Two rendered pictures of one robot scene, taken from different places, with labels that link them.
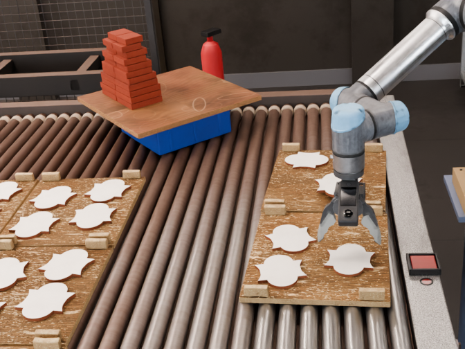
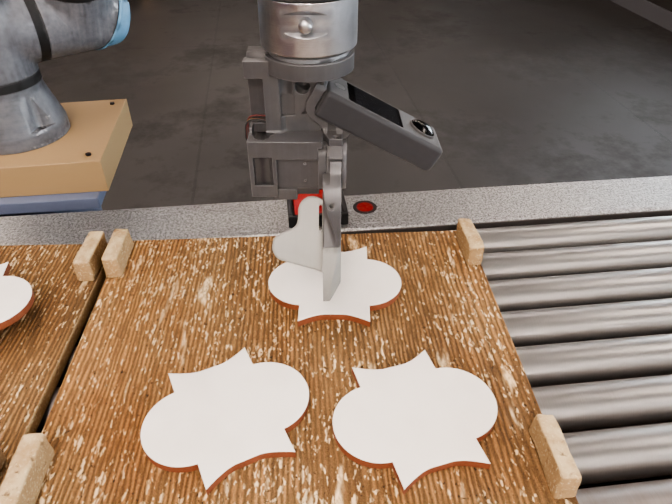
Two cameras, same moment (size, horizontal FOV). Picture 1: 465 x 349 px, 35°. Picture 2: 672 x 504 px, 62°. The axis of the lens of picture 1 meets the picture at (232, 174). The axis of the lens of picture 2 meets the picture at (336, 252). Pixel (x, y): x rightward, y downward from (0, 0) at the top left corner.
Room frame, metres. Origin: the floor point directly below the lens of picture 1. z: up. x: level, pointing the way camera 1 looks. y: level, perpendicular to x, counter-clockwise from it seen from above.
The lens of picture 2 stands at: (1.67, 0.16, 1.33)
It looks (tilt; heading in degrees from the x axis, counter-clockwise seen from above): 38 degrees down; 255
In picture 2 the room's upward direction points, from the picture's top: straight up
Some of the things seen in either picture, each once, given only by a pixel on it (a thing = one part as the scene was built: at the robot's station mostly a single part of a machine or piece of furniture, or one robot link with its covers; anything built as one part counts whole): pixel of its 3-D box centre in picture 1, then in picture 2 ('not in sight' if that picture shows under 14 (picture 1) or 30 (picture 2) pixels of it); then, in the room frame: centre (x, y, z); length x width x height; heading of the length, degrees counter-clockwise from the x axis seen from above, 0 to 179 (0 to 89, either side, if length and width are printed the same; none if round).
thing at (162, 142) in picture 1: (174, 119); not in sight; (2.54, 0.19, 0.97); 0.31 x 0.31 x 0.10; 32
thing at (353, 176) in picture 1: (349, 189); (302, 121); (1.59, -0.28, 1.12); 0.09 x 0.08 x 0.12; 165
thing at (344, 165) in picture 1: (347, 160); (308, 24); (1.58, -0.27, 1.20); 0.08 x 0.08 x 0.05
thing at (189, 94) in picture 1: (167, 98); not in sight; (2.61, 0.21, 1.03); 0.50 x 0.50 x 0.02; 32
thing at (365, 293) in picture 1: (371, 293); (469, 241); (1.40, -0.29, 0.95); 0.06 x 0.02 x 0.03; 78
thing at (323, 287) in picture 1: (318, 254); (296, 349); (1.62, -0.20, 0.93); 0.41 x 0.35 x 0.02; 168
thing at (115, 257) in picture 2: (371, 210); (118, 252); (1.78, -0.37, 0.95); 0.06 x 0.02 x 0.03; 78
